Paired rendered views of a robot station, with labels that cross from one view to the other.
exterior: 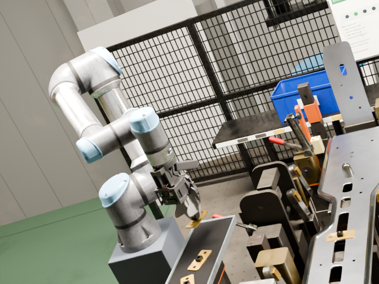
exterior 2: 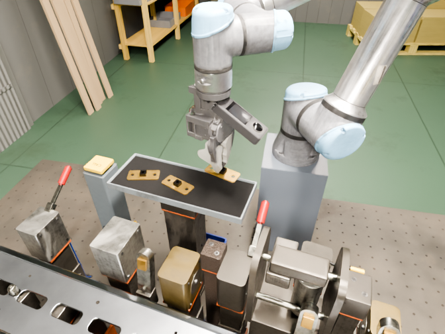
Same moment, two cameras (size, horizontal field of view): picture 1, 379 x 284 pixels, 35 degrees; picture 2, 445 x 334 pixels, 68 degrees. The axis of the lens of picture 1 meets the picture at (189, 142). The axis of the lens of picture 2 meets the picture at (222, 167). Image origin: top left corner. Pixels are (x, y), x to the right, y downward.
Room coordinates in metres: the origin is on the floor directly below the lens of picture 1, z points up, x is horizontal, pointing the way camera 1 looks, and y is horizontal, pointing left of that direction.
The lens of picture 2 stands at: (1.47, -0.53, 1.73)
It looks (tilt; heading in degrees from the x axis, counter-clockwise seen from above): 39 degrees down; 82
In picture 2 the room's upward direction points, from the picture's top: straight up
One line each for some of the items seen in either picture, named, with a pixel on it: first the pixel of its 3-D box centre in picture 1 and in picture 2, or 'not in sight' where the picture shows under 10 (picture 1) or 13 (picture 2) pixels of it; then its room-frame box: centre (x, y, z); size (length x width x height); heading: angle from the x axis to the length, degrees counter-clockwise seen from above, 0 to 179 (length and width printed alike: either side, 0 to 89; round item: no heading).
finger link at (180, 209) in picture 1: (180, 210); (218, 148); (1.55, 0.10, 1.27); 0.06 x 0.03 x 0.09; 141
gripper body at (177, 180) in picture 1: (170, 180); (210, 112); (1.53, 0.09, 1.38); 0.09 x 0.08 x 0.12; 141
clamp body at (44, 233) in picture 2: not in sight; (61, 256); (1.06, 0.14, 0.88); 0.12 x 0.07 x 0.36; 62
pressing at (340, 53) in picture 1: (346, 84); not in sight; (2.14, -0.64, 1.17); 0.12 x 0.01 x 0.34; 62
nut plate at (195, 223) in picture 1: (196, 217); (222, 171); (1.55, 0.07, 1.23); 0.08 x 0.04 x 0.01; 141
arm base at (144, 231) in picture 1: (135, 227); (297, 139); (1.82, 0.29, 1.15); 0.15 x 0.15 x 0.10
